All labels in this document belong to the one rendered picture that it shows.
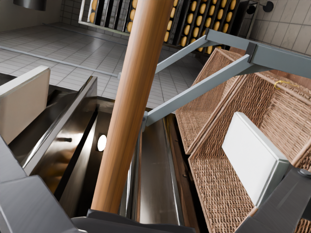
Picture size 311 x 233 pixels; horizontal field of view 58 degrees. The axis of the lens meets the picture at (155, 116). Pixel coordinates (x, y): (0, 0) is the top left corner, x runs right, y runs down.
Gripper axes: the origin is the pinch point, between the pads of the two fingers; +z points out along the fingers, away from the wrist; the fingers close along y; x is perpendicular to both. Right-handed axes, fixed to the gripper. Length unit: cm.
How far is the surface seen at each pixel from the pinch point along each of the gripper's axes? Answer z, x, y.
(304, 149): 41, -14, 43
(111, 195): 6.9, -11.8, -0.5
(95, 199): 7.4, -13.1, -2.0
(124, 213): 11.0, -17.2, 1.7
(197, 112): 155, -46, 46
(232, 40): 92, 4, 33
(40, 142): 63, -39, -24
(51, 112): 122, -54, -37
